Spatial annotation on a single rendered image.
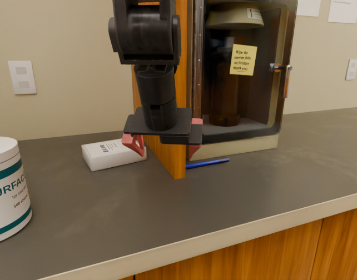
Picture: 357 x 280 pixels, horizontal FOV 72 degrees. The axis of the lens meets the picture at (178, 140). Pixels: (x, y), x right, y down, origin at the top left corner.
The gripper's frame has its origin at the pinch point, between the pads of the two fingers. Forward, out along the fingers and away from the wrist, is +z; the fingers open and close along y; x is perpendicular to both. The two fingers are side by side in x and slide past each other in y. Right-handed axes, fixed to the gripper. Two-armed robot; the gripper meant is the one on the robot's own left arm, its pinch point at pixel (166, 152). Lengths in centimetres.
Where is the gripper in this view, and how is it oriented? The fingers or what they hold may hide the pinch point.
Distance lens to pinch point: 49.8
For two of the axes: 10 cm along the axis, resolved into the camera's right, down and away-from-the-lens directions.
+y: -9.9, -0.4, 1.1
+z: 0.6, 6.7, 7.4
